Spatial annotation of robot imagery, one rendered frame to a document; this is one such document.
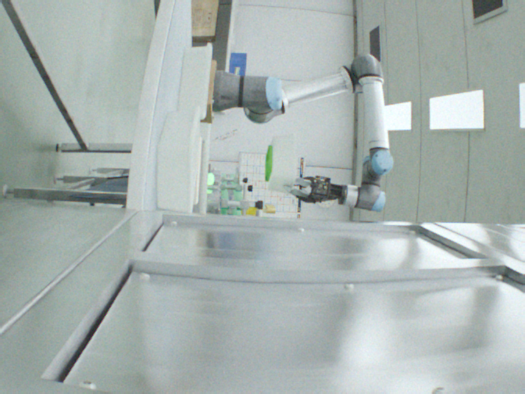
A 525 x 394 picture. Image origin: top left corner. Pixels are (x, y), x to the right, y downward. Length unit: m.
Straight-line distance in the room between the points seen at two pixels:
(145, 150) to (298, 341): 0.68
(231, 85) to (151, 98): 0.84
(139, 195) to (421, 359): 0.72
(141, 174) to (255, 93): 0.93
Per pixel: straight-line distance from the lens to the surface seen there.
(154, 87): 1.03
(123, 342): 0.33
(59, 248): 0.53
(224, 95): 1.83
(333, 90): 2.05
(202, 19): 7.25
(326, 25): 8.03
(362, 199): 1.94
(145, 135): 0.99
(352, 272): 0.52
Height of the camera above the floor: 0.88
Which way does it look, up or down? 4 degrees up
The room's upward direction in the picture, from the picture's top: 93 degrees clockwise
